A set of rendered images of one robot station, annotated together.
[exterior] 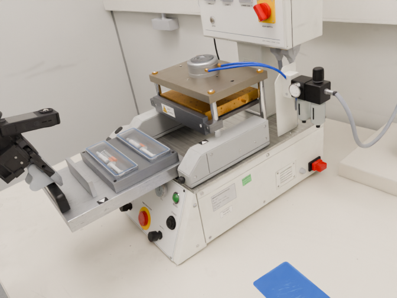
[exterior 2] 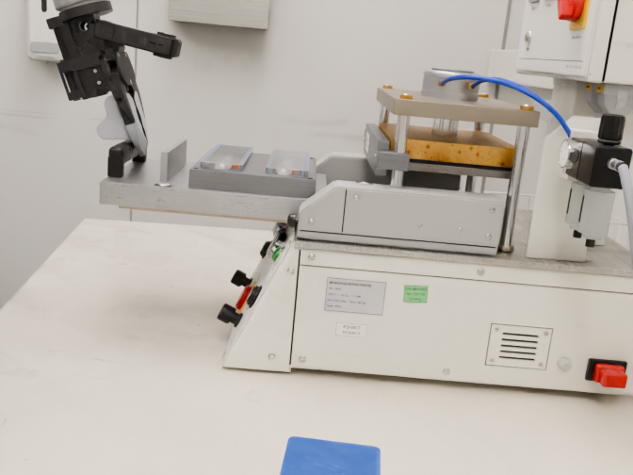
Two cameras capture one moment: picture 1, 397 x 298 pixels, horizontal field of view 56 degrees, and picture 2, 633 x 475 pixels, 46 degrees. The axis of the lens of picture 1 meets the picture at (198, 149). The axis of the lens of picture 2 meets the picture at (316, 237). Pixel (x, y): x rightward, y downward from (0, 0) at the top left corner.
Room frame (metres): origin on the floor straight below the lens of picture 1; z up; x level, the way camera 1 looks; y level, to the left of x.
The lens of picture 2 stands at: (-0.09, -0.44, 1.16)
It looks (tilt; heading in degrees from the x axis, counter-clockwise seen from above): 14 degrees down; 30
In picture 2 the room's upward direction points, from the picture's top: 5 degrees clockwise
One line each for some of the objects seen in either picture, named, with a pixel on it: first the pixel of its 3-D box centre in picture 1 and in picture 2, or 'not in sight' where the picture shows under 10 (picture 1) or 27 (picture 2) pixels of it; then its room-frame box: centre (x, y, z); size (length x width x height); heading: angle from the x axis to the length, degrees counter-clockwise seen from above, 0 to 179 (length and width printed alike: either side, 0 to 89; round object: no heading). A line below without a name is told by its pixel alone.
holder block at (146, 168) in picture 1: (127, 156); (257, 171); (0.79, 0.17, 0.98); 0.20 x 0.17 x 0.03; 31
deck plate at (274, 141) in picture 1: (223, 130); (455, 227); (0.94, -0.08, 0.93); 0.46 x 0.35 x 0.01; 121
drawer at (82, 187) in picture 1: (111, 169); (224, 176); (0.76, 0.21, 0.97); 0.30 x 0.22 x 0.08; 121
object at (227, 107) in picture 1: (208, 89); (445, 129); (0.91, -0.05, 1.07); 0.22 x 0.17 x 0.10; 31
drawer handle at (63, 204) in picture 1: (52, 188); (128, 155); (0.69, 0.33, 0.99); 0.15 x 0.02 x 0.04; 31
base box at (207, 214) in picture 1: (220, 165); (420, 287); (0.90, -0.05, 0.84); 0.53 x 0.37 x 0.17; 121
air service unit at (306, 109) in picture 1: (307, 97); (588, 177); (0.80, -0.27, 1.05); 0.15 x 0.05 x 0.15; 31
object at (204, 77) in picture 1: (220, 80); (471, 120); (0.92, -0.09, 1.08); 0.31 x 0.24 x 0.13; 31
